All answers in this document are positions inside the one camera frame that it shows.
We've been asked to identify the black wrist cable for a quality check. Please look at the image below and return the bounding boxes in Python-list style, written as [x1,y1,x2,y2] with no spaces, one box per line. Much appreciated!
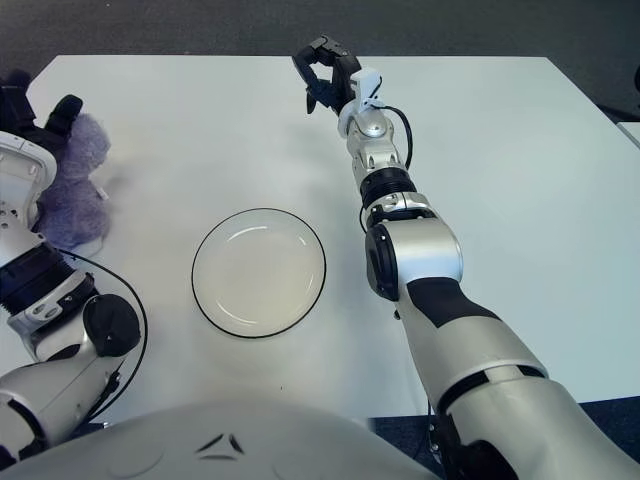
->
[59,252,150,426]
[377,104,415,169]

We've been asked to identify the black chair base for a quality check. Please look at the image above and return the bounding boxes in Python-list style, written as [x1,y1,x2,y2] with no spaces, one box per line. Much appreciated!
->
[597,64,640,121]

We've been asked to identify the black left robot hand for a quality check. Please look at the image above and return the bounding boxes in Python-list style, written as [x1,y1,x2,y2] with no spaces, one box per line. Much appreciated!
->
[0,69,84,151]

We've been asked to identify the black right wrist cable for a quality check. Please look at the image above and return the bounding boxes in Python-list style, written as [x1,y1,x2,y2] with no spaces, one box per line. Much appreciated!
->
[377,104,415,169]

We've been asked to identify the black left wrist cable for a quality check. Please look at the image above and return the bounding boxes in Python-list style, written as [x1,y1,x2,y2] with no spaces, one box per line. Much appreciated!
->
[59,252,150,426]

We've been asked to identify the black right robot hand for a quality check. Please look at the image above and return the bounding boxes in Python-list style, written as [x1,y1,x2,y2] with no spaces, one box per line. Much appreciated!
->
[292,34,362,117]

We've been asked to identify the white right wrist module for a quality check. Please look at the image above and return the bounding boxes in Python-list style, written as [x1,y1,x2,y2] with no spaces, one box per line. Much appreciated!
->
[349,69,384,109]

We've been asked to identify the purple plush bunny doll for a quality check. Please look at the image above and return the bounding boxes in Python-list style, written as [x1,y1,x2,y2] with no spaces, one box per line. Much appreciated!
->
[37,113,112,254]

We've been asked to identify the white plate with black rim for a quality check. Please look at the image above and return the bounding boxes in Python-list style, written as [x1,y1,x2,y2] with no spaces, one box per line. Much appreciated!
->
[191,207,328,340]

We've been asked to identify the grey robot torso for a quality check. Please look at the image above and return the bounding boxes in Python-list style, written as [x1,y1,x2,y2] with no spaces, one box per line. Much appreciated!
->
[0,399,441,480]

